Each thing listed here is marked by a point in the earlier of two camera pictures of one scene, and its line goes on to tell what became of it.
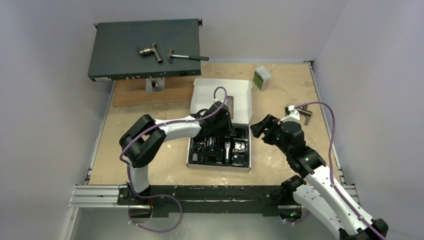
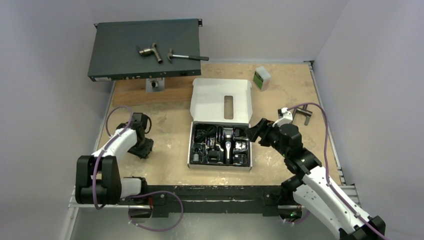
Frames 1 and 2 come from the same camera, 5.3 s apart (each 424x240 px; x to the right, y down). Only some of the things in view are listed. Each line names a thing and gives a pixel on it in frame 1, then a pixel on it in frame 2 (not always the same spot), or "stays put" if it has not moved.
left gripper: [229, 131] → [143, 152]
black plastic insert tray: [230, 150] stays put
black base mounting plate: [272, 200] stays put
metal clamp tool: [303, 110] stays put
